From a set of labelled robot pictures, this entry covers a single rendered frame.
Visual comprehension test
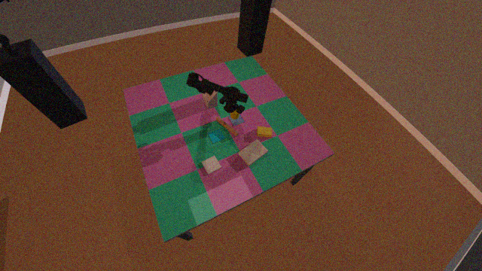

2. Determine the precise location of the orange rectangular bar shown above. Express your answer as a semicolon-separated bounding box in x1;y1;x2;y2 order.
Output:
216;117;239;136

